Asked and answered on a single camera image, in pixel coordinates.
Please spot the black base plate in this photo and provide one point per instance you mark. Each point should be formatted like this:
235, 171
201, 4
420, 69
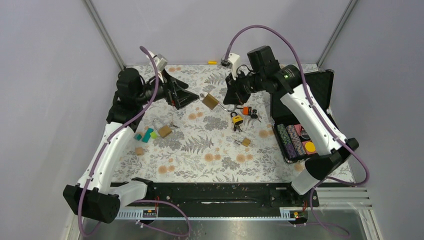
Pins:
229, 195

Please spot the floral patterned mat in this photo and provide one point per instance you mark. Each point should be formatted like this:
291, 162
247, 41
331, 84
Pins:
202, 149

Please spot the teal long block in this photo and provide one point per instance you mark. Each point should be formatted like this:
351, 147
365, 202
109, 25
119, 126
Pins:
147, 135

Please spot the orange padlock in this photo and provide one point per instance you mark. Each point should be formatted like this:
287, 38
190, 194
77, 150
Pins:
246, 110

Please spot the black keys bunch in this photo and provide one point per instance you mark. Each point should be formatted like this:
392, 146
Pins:
254, 115

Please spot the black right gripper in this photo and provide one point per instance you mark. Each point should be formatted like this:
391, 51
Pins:
234, 95

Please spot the yellow black padlock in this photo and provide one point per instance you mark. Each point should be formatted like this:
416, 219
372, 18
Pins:
237, 120

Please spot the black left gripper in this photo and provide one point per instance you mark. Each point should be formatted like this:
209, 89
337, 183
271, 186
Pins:
178, 97

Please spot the large brass padlock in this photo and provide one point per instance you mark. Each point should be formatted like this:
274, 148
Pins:
163, 129

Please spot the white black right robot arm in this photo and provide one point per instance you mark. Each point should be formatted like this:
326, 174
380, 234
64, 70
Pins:
332, 146

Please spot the yellow poker chip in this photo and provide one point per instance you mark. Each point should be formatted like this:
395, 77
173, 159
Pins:
309, 147

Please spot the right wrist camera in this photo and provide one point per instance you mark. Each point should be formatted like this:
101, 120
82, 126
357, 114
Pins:
233, 62

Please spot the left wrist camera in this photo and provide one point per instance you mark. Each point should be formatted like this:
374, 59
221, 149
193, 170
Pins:
160, 62

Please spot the white slotted cable duct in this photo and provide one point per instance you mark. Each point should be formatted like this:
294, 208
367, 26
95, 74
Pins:
210, 213

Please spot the wooden cube block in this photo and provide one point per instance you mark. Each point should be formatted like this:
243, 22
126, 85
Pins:
139, 151

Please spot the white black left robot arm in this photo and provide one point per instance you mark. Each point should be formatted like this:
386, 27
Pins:
92, 196

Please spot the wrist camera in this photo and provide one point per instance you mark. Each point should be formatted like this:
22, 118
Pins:
160, 62
233, 62

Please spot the small brass padlock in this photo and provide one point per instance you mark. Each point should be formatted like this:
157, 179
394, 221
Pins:
245, 142

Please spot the teal small block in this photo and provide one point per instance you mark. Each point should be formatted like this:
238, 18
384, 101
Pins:
138, 137

